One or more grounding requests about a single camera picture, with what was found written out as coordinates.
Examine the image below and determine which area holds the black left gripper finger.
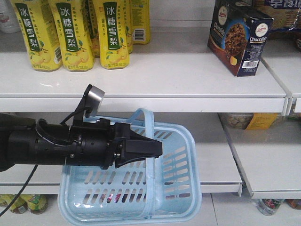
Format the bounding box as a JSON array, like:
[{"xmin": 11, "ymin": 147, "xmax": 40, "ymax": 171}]
[{"xmin": 114, "ymin": 131, "xmax": 162, "ymax": 168}]

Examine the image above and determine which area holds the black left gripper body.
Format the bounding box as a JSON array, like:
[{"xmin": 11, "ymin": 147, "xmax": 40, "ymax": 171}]
[{"xmin": 65, "ymin": 119, "xmax": 132, "ymax": 169}]

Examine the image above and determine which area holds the light blue plastic basket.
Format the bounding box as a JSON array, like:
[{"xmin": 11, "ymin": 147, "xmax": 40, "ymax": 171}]
[{"xmin": 58, "ymin": 109, "xmax": 202, "ymax": 226}]

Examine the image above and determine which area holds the blue Chocofello cookie box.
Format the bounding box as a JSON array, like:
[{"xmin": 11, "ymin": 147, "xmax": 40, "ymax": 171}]
[{"xmin": 207, "ymin": 0, "xmax": 274, "ymax": 77}]

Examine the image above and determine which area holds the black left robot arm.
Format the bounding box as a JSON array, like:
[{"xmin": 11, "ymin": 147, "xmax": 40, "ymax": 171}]
[{"xmin": 0, "ymin": 113, "xmax": 163, "ymax": 171}]

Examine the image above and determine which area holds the yellow pear drink bottle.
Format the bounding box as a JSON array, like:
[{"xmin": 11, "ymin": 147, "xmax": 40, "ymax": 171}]
[{"xmin": 93, "ymin": 0, "xmax": 130, "ymax": 70}]

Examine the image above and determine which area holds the clear cookie tub yellow label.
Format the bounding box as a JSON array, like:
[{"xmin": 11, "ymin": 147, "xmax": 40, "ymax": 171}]
[{"xmin": 219, "ymin": 113, "xmax": 287, "ymax": 130}]

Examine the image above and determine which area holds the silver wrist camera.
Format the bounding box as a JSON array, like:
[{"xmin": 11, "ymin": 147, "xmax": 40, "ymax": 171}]
[{"xmin": 83, "ymin": 84, "xmax": 105, "ymax": 118}]

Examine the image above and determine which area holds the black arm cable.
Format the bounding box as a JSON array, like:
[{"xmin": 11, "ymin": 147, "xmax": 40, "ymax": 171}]
[{"xmin": 0, "ymin": 164, "xmax": 38, "ymax": 216}]

